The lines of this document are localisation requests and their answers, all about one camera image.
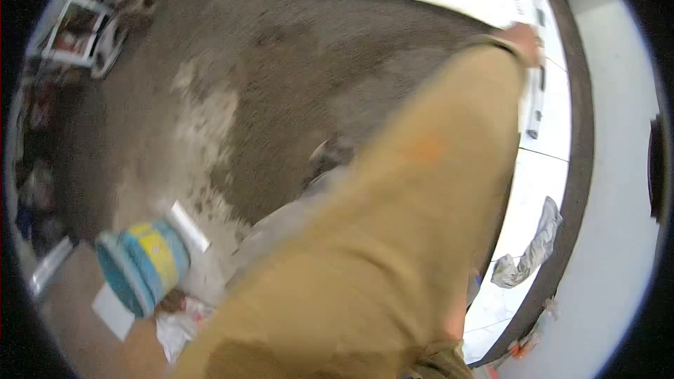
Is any person's right hand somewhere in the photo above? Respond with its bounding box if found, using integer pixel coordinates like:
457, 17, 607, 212
495, 22, 543, 67

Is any white spirit level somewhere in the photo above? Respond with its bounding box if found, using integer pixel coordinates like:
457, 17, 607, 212
523, 0, 549, 141

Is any grey crumpled rag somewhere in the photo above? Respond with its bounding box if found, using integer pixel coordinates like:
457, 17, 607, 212
490, 196, 563, 290

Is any orange small debris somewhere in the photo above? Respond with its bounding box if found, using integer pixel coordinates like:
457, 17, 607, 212
508, 336, 539, 360

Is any person's body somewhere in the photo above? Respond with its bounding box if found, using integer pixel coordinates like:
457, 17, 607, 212
168, 168, 477, 379

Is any white narrow strip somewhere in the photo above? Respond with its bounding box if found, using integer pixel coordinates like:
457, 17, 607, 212
169, 200, 212, 254

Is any blue and yellow bucket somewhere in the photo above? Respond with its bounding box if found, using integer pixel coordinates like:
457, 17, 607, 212
95, 218, 192, 320

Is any white framed rack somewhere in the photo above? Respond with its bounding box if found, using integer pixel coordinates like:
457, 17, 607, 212
41, 0, 128, 79

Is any white crumpled plastic bag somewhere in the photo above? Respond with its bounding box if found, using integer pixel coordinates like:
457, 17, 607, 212
155, 296, 216, 364

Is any white flat tile piece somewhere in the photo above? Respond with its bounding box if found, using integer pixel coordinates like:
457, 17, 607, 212
92, 283, 136, 342

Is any silver metal bar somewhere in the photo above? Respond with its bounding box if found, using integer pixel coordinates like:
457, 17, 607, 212
28, 236, 75, 297

